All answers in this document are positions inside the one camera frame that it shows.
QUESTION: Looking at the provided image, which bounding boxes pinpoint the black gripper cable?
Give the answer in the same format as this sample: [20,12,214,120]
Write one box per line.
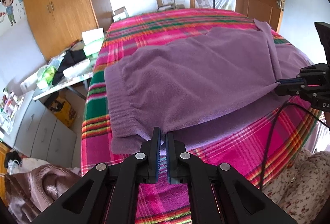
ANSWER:
[259,101,329,190]

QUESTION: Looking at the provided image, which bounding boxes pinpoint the white cardboard box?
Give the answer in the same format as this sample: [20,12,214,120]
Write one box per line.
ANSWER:
[112,7,129,22]

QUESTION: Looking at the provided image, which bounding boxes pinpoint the clear plastic bag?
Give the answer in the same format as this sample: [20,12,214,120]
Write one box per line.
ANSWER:
[48,55,65,70]

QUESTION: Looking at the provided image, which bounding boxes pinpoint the pink plaid blanket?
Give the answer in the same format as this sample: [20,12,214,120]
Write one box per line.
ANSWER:
[81,8,326,224]

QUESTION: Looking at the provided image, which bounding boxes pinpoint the grey drawer cabinet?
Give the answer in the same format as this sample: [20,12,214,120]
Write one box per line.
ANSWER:
[13,91,78,169]

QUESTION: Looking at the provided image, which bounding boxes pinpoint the wooden wardrobe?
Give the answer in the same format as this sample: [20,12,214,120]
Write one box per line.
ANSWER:
[20,0,114,60]

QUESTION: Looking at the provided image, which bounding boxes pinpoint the person's right forearm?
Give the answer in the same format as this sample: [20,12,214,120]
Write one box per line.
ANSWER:
[263,150,330,220]

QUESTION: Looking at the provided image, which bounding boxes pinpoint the pale green tissue packs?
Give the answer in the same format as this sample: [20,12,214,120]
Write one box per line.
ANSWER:
[84,41,103,56]

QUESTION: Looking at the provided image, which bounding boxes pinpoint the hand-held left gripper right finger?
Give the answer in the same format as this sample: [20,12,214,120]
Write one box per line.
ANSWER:
[166,132,297,224]

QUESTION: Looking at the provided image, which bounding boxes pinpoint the brown fleece blanket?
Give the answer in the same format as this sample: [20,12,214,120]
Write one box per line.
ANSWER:
[4,163,82,224]

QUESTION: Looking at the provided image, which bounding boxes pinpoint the green packet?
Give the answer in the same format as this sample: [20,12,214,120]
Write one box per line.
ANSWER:
[37,66,57,89]

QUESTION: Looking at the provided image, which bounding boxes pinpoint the black cloth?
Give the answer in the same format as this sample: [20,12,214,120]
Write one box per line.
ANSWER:
[52,49,88,85]

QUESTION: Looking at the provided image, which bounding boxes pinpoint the white tissue box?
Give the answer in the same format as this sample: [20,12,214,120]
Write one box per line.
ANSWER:
[21,76,39,93]

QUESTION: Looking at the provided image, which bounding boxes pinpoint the folding table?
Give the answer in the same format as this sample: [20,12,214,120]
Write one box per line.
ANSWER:
[32,57,94,101]

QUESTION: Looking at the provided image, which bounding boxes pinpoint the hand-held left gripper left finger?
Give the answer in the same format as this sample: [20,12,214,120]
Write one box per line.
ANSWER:
[31,126,161,224]

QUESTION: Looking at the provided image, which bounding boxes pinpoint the clutter of small bottles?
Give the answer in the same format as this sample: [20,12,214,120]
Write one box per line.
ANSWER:
[0,86,25,137]

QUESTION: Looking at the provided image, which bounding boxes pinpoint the white plastic bag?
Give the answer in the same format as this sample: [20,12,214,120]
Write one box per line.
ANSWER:
[5,158,24,176]

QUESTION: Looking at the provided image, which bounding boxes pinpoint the cartoon couple wall sticker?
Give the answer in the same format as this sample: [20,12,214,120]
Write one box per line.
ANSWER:
[0,0,25,27]

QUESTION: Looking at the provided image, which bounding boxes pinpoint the long white box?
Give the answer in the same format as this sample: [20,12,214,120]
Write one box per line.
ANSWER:
[63,59,91,77]

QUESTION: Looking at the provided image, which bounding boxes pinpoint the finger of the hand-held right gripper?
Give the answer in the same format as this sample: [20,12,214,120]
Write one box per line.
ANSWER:
[277,78,306,85]
[273,84,304,97]

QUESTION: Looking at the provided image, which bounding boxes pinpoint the purple fleece pants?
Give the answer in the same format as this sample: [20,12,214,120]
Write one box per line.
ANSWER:
[104,18,314,162]

